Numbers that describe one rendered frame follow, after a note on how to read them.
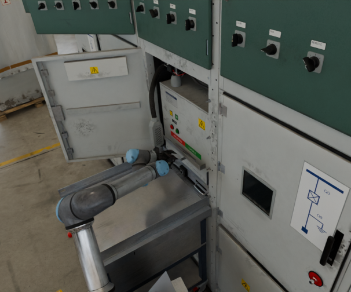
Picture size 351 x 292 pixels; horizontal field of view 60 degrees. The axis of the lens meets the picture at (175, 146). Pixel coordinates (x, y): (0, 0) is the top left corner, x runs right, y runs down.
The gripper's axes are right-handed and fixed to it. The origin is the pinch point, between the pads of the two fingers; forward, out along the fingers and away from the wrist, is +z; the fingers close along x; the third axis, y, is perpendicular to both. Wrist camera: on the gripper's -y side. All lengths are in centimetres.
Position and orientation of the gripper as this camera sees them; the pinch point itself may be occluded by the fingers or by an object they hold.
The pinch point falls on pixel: (178, 157)
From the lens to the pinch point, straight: 180.1
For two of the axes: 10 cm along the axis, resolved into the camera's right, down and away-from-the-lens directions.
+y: 5.5, 4.6, -7.0
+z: 7.5, 0.9, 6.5
